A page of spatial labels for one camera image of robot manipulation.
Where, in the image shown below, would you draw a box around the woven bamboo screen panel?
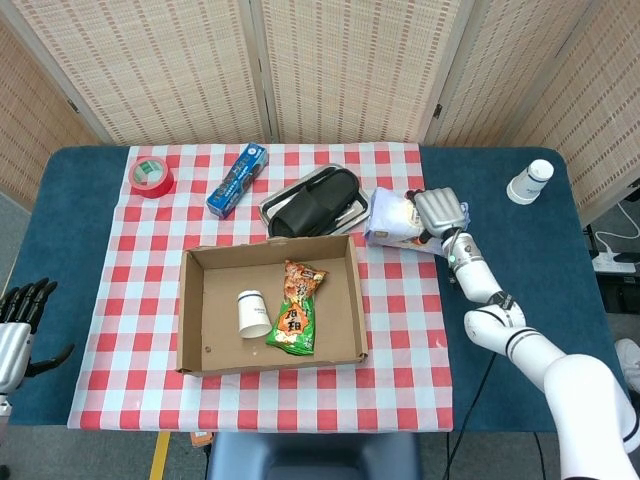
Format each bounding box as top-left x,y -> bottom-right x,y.
0,0 -> 275,147
423,0 -> 604,149
0,19 -> 99,211
504,0 -> 640,226
248,0 -> 466,146

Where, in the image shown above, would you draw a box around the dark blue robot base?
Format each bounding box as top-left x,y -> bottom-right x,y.
206,430 -> 422,480

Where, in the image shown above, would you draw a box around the white paper cup blue band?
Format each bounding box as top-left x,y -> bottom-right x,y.
236,290 -> 273,340

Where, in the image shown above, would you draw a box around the green orange snack bag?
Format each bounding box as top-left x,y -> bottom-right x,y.
265,259 -> 329,357

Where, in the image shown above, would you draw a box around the long blue carton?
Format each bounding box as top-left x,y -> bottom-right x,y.
206,143 -> 270,220

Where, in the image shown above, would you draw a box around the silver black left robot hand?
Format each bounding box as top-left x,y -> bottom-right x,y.
0,278 -> 76,394

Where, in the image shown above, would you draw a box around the white shoe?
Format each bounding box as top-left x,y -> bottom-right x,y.
614,338 -> 640,394

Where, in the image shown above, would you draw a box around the white cable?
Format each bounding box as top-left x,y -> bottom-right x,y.
582,199 -> 640,259

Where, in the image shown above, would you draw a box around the pale purple tissue pack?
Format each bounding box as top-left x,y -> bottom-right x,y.
363,187 -> 471,256

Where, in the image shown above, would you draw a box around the red white checkered tablecloth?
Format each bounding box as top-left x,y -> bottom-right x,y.
67,142 -> 455,434

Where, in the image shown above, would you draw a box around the stack of white paper cups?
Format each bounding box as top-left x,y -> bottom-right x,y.
506,159 -> 555,206

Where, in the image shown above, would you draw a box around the red tape roll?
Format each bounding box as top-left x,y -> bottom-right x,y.
127,155 -> 175,200

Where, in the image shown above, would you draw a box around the metal tray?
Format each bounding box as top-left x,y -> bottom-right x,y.
258,162 -> 372,239

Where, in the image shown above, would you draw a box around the black cable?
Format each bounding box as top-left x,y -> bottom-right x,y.
447,352 -> 499,480

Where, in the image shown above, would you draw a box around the white power strip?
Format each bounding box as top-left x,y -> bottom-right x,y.
592,252 -> 637,275

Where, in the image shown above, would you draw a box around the brown cardboard box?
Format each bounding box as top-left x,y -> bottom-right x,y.
175,233 -> 370,377

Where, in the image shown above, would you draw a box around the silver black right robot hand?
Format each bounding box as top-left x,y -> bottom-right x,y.
407,188 -> 464,246

